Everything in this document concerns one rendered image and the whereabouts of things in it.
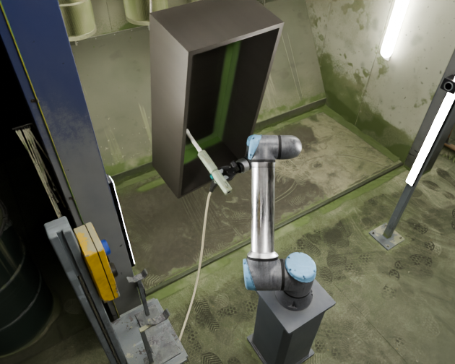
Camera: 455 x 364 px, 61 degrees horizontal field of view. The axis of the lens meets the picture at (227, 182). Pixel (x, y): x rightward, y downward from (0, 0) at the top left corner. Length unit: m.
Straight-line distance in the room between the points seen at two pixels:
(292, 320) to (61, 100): 1.42
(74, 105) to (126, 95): 2.01
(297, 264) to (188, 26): 1.25
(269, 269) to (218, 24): 1.22
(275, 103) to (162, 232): 1.82
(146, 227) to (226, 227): 0.63
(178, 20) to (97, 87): 1.51
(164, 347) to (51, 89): 1.11
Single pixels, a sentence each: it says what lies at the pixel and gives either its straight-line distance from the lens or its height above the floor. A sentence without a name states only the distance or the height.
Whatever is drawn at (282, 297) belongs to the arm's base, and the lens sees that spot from 2.03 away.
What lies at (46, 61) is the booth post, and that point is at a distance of 1.38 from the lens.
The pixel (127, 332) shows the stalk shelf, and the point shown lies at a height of 0.79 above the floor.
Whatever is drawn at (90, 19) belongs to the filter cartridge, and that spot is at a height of 1.36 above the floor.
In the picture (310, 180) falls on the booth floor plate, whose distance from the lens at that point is 3.54.
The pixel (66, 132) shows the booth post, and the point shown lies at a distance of 1.51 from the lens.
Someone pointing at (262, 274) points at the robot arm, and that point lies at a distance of 1.84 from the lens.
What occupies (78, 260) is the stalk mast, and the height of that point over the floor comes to 1.51.
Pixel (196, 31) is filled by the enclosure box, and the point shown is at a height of 1.66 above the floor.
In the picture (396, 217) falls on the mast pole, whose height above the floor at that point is 0.27.
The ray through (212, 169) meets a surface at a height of 0.89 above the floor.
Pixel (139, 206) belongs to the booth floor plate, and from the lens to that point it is 3.30.
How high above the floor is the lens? 2.43
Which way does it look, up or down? 44 degrees down
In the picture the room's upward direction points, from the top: 1 degrees clockwise
